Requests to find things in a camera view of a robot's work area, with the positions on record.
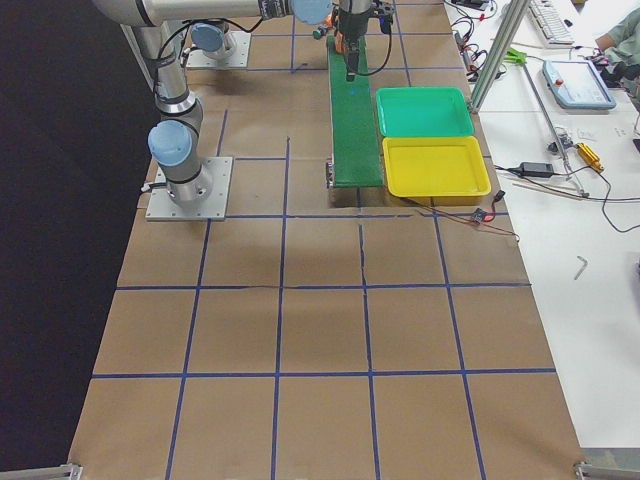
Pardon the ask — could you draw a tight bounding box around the green plastic tray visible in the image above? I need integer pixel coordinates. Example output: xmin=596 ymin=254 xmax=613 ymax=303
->
xmin=376 ymin=86 xmax=474 ymax=138

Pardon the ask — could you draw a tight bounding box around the small motor controller board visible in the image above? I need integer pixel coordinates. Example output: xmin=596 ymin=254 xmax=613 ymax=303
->
xmin=470 ymin=208 xmax=487 ymax=224

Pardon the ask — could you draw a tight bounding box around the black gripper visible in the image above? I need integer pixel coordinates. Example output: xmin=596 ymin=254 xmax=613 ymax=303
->
xmin=337 ymin=0 xmax=373 ymax=82

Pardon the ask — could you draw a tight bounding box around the long metal rod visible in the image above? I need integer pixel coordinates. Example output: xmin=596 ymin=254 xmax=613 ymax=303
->
xmin=522 ymin=64 xmax=590 ymax=199

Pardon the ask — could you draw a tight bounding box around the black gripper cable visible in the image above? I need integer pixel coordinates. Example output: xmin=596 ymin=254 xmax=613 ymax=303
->
xmin=357 ymin=12 xmax=394 ymax=77

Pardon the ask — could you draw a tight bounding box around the black power adapter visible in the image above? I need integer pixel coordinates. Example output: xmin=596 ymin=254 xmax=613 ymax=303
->
xmin=519 ymin=162 xmax=555 ymax=178

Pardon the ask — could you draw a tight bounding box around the green plastic clip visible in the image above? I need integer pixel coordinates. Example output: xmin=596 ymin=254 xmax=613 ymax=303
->
xmin=504 ymin=47 xmax=528 ymax=65

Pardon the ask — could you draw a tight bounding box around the yellow plastic tray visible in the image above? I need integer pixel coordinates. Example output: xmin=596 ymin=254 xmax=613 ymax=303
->
xmin=382 ymin=136 xmax=492 ymax=205

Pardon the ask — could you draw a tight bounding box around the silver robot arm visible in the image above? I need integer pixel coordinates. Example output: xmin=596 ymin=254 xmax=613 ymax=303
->
xmin=121 ymin=25 xmax=211 ymax=204
xmin=94 ymin=0 xmax=374 ymax=81

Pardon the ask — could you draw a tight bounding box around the aluminium frame post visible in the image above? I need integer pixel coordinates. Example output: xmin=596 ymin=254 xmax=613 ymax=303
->
xmin=468 ymin=0 xmax=530 ymax=113

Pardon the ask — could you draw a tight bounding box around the gold resistor block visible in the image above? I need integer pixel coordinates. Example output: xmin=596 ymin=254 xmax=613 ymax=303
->
xmin=576 ymin=142 xmax=604 ymax=173

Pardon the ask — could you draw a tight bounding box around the orange cylinder marked 4680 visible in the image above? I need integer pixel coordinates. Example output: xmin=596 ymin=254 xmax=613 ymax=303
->
xmin=334 ymin=30 xmax=345 ymax=55

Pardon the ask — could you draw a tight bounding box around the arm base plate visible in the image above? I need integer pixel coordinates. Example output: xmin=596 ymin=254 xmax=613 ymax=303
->
xmin=186 ymin=30 xmax=251 ymax=70
xmin=145 ymin=156 xmax=233 ymax=221

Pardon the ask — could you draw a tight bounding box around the robot teach pendant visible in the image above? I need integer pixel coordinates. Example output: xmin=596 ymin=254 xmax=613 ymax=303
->
xmin=542 ymin=60 xmax=616 ymax=110

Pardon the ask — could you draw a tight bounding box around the white keyboard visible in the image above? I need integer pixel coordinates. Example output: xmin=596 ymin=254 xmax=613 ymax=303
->
xmin=528 ymin=0 xmax=575 ymax=48

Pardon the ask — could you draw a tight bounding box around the silver allen key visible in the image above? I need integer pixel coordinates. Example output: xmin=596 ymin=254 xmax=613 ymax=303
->
xmin=574 ymin=255 xmax=589 ymax=281

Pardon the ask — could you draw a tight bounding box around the green conveyor belt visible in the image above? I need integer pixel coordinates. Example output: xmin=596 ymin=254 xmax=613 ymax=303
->
xmin=326 ymin=36 xmax=384 ymax=188

